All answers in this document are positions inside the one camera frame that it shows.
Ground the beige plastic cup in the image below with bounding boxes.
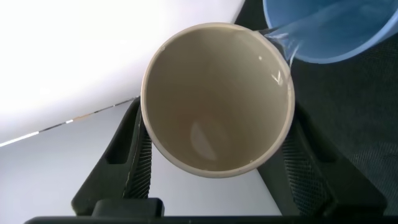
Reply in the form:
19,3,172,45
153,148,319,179
140,22,296,179

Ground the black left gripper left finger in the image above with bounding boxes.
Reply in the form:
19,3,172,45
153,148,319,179
71,96,153,216

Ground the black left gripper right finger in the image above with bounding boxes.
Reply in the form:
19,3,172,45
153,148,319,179
257,102,388,218

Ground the light blue plastic cup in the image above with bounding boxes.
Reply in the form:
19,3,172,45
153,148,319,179
262,0,398,65

